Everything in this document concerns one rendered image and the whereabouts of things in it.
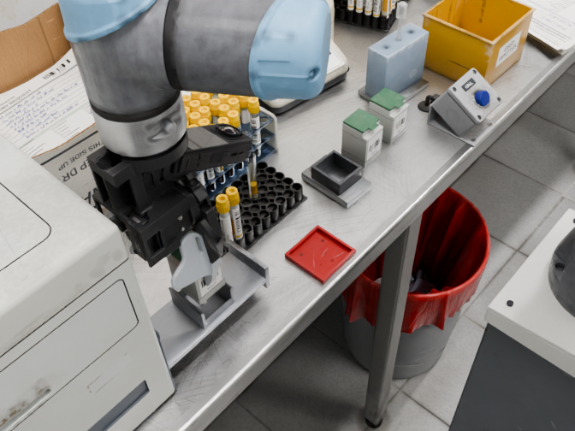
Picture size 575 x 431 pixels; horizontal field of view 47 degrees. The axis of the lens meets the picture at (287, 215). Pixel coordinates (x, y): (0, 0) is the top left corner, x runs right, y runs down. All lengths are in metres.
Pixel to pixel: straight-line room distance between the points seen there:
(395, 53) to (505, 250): 1.14
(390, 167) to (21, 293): 0.63
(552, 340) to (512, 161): 1.59
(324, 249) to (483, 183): 1.42
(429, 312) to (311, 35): 1.06
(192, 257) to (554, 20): 0.89
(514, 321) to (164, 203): 0.44
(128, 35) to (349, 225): 0.52
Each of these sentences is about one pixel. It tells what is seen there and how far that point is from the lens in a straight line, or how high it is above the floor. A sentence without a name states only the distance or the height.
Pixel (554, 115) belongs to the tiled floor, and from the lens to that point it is 2.60.
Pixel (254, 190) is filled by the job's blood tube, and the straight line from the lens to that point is 0.91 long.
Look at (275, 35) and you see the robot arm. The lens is 0.46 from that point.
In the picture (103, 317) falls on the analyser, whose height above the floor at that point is 1.08.
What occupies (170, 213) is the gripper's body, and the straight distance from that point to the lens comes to 0.61.
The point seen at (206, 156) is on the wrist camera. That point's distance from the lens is 0.63.
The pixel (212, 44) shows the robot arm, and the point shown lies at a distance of 0.47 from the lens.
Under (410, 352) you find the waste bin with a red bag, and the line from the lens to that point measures 1.64.
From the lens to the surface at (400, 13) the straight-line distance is 1.06.
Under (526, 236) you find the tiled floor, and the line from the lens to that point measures 2.15.
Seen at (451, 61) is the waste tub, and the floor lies 0.91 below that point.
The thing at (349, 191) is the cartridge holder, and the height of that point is 0.89.
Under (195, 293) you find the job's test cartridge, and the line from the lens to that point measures 0.75.
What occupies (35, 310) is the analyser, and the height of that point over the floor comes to 1.15.
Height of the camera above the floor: 1.58
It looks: 48 degrees down
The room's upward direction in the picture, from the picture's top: 3 degrees counter-clockwise
